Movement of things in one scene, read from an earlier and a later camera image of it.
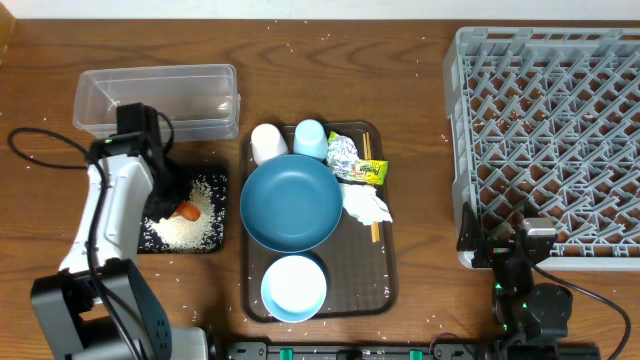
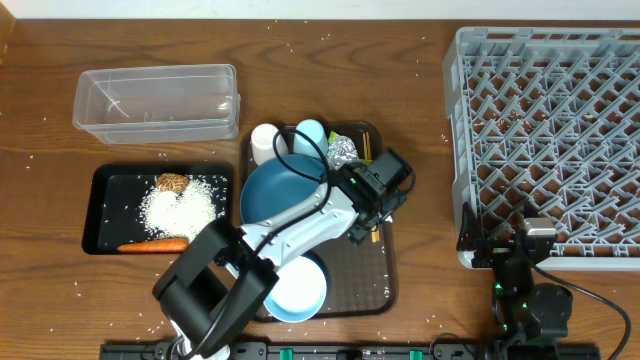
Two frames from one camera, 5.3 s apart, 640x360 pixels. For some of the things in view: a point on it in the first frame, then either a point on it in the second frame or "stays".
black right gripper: (473, 238) stays
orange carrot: (188, 210) → (162, 246)
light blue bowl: (293, 288) stays
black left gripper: (161, 210) → (397, 197)
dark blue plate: (291, 203) stays
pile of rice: (180, 233) stays
